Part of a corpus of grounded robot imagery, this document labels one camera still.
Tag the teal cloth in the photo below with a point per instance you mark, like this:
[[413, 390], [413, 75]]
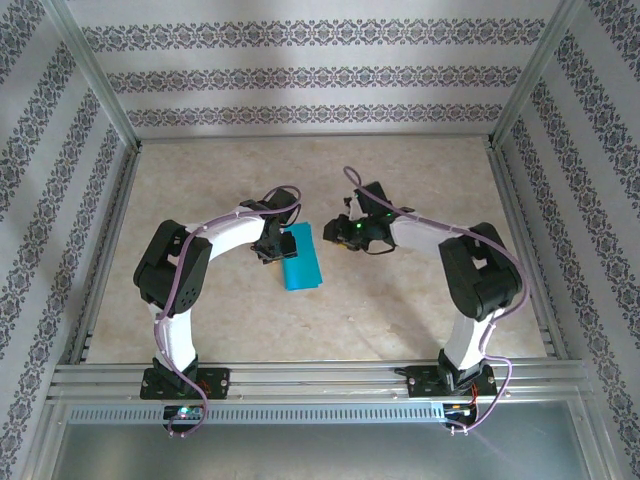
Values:
[[304, 270]]

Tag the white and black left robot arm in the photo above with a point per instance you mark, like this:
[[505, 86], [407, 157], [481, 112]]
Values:
[[172, 327]]

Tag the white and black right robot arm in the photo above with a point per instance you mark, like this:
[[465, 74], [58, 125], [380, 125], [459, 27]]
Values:
[[462, 337]]

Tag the grey sheet metal panel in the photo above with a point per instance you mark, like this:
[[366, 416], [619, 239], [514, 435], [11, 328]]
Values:
[[320, 452]]

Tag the controller board with green light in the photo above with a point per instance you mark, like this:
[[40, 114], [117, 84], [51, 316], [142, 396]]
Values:
[[184, 412]]

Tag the thin aluminium wall rail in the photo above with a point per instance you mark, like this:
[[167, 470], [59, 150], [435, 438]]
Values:
[[315, 137]]

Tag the long aluminium mounting rail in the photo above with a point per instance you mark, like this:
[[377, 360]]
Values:
[[320, 380]]

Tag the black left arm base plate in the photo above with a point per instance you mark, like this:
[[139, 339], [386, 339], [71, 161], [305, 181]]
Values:
[[217, 382]]

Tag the aluminium side rail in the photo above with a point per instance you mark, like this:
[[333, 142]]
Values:
[[107, 250], [527, 250]]

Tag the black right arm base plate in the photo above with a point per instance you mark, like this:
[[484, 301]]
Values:
[[422, 382]]

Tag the aluminium frame post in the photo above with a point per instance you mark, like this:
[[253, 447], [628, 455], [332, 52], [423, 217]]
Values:
[[95, 75], [537, 75]]

